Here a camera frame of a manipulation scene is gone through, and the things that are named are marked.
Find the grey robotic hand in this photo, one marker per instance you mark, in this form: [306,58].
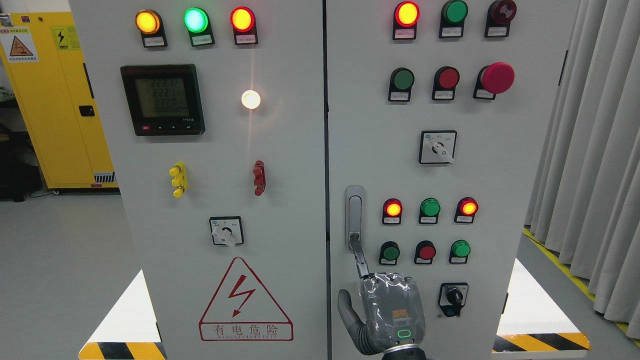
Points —
[393,309]

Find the red electric hazard sticker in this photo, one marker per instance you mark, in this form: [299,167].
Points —
[242,309]

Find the left white rotary switch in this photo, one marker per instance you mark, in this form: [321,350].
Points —
[227,231]

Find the red lit indicator light left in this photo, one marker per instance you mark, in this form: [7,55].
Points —
[243,23]

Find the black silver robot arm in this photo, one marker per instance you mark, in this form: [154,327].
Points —
[404,352]

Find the grey curtain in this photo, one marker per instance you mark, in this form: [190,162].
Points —
[585,202]

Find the green push button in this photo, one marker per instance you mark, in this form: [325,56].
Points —
[389,253]
[459,252]
[400,86]

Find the silver cabinet door handle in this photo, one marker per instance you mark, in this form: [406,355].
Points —
[354,196]

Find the red push button lower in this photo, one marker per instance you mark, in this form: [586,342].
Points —
[424,253]

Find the green push button upper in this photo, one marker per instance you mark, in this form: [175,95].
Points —
[400,86]

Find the white lit indicator light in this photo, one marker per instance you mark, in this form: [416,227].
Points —
[250,99]

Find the red push button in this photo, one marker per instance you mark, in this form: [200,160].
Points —
[445,83]
[424,253]

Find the green push button lower right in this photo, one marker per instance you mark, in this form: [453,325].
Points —
[459,252]

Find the green push button lower left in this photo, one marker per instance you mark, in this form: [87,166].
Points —
[389,253]

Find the orange indicator light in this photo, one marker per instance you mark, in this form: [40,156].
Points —
[150,25]

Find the red lit light middle left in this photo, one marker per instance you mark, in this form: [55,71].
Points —
[392,210]

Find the dark red buzzer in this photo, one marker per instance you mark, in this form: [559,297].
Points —
[499,17]

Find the red push button upper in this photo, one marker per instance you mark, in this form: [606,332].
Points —
[445,83]

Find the red lit light middle right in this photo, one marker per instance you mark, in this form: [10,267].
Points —
[466,210]

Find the yellow safety cabinet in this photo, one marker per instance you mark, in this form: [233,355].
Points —
[46,67]

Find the upper right rotary switch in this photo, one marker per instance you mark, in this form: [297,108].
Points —
[437,147]

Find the yellow terminal connector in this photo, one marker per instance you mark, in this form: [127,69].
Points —
[179,179]

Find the black key selector switch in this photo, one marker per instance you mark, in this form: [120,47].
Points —
[452,298]

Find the green lit indicator light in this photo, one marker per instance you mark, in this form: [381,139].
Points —
[197,23]

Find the red terminal connector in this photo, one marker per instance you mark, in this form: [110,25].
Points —
[259,180]

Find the green light middle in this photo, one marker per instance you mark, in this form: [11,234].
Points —
[429,211]

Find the grey electrical control cabinet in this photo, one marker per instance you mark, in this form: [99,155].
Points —
[322,68]

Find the green indicator top right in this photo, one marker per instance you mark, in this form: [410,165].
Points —
[452,19]

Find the red lit indicator top right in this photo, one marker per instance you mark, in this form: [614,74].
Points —
[405,21]

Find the red emergency stop button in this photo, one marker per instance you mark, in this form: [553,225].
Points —
[493,79]

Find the black digital power meter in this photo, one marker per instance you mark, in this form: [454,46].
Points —
[163,99]

